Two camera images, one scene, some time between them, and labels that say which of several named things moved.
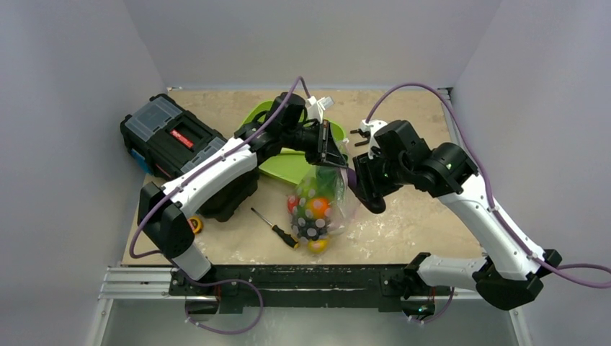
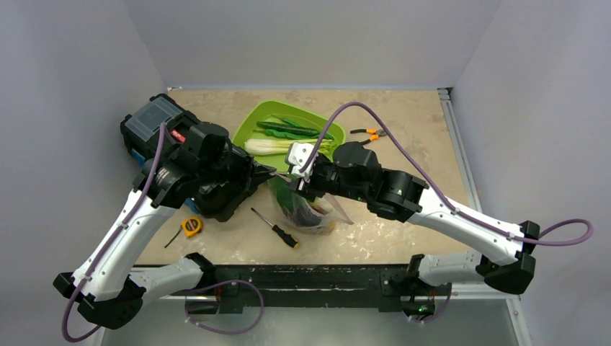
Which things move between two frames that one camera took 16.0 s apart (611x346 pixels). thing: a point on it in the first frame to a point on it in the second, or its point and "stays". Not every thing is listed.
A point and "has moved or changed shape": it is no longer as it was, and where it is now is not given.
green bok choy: x=326 y=177 has moved or changed shape
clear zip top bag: x=321 y=206 has moved or changed shape
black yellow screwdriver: x=287 y=238 stays
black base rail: x=228 y=289 stays
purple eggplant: x=351 y=177 has moved or changed shape
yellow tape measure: x=197 y=223 stays
